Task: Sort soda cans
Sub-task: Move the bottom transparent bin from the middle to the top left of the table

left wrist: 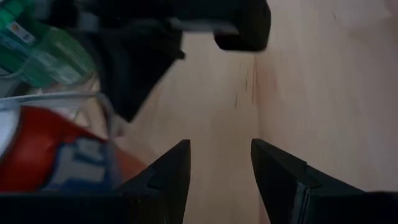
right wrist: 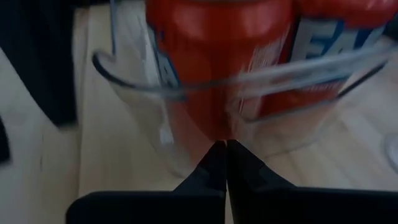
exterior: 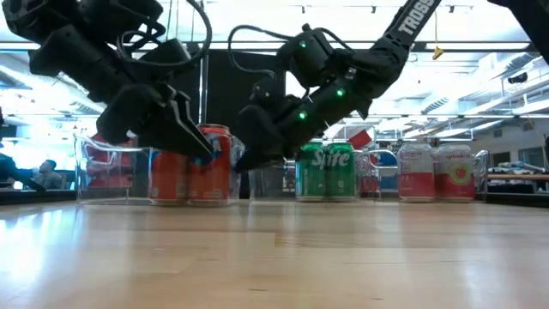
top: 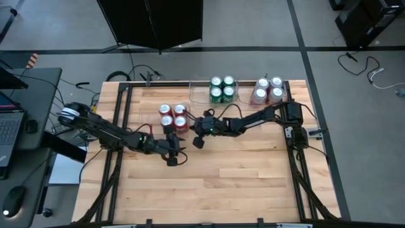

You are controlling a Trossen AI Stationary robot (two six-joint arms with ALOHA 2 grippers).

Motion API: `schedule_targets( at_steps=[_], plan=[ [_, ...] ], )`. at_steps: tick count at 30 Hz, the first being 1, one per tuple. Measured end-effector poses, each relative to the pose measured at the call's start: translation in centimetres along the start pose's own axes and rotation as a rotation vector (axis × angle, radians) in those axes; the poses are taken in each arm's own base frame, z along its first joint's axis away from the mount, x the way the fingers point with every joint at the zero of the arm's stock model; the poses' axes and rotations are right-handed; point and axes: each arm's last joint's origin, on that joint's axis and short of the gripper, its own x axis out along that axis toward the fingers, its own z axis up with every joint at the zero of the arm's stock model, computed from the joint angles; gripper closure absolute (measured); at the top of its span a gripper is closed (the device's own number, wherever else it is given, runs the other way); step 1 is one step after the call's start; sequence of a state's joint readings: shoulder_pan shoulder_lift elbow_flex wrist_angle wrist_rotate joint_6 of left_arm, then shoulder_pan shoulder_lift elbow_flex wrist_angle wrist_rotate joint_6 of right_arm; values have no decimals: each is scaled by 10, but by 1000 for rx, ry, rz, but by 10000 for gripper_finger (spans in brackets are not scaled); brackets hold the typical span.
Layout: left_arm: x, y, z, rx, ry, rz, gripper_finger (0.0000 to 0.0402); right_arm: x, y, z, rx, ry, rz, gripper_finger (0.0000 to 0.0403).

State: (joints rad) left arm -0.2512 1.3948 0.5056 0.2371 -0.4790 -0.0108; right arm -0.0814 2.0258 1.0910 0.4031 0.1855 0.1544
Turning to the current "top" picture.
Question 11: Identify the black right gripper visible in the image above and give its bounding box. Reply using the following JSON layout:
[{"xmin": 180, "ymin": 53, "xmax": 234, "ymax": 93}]
[{"xmin": 189, "ymin": 116, "xmax": 226, "ymax": 149}]

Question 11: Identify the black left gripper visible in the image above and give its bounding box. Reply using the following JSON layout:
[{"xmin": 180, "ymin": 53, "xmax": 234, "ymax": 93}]
[{"xmin": 145, "ymin": 125, "xmax": 186, "ymax": 167}]

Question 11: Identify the clear plastic bin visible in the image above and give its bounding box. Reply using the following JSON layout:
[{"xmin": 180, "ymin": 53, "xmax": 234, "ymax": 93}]
[
  {"xmin": 236, "ymin": 79, "xmax": 289, "ymax": 107},
  {"xmin": 189, "ymin": 75, "xmax": 239, "ymax": 106},
  {"xmin": 142, "ymin": 101, "xmax": 192, "ymax": 136}
]

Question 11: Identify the pink and white soda can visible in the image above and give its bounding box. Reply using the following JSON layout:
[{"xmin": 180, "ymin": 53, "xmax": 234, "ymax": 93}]
[
  {"xmin": 255, "ymin": 77, "xmax": 270, "ymax": 91},
  {"xmin": 269, "ymin": 75, "xmax": 285, "ymax": 90},
  {"xmin": 268, "ymin": 87, "xmax": 286, "ymax": 105},
  {"xmin": 249, "ymin": 87, "xmax": 269, "ymax": 106}
]

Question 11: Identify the black desk leg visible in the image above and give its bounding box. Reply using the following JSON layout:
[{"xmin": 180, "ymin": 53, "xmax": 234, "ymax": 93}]
[{"xmin": 42, "ymin": 130, "xmax": 88, "ymax": 164}]

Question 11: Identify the white sheet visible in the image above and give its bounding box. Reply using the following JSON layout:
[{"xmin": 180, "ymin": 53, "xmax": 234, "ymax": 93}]
[{"xmin": 49, "ymin": 151, "xmax": 87, "ymax": 185}]

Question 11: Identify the black room divider panel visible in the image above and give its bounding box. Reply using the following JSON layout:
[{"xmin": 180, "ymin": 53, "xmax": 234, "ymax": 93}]
[{"xmin": 96, "ymin": 0, "xmax": 203, "ymax": 53}]

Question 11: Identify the small black box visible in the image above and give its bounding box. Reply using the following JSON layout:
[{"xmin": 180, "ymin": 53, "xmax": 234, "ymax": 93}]
[{"xmin": 25, "ymin": 119, "xmax": 39, "ymax": 134}]

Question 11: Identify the grey desk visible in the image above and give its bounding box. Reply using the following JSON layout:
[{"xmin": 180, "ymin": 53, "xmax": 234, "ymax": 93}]
[{"xmin": 0, "ymin": 67, "xmax": 63, "ymax": 228}]

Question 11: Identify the black laptop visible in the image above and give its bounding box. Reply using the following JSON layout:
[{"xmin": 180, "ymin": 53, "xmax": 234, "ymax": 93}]
[{"xmin": 0, "ymin": 91, "xmax": 26, "ymax": 168}]

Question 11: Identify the orange black striped marker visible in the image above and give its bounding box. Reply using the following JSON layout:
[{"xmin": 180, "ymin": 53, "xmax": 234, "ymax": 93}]
[{"xmin": 25, "ymin": 53, "xmax": 39, "ymax": 69}]

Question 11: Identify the black computer mouse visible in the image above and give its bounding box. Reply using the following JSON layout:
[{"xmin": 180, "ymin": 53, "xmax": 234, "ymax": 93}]
[{"xmin": 2, "ymin": 186, "xmax": 27, "ymax": 219}]

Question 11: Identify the black computer tower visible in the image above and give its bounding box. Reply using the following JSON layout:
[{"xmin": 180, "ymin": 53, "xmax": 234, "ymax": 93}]
[{"xmin": 334, "ymin": 0, "xmax": 405, "ymax": 48}]

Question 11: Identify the black aluminium table frame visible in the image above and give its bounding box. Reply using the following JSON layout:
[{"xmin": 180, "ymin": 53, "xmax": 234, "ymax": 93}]
[{"xmin": 75, "ymin": 80, "xmax": 341, "ymax": 228}]

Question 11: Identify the black coiled cable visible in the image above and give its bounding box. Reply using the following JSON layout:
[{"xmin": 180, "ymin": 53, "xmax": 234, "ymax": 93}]
[{"xmin": 106, "ymin": 71, "xmax": 132, "ymax": 82}]

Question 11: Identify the black floor cable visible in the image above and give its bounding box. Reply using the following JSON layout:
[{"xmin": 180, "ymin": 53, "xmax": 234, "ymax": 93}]
[{"xmin": 337, "ymin": 51, "xmax": 380, "ymax": 77}]

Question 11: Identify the white floor cable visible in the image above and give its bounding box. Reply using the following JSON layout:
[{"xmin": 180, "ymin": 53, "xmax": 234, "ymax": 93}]
[{"xmin": 366, "ymin": 67, "xmax": 405, "ymax": 91}]

